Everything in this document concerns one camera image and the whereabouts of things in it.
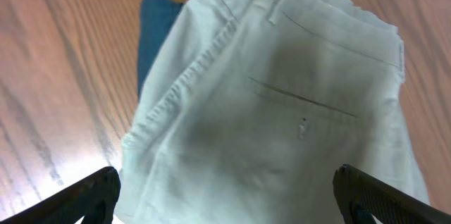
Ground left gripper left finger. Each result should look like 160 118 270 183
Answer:
1 166 121 224

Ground khaki cargo shorts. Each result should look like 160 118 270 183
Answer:
115 0 429 223

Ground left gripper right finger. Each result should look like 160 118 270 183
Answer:
333 164 450 224

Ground folded navy blue shorts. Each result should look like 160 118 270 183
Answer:
137 0 183 99

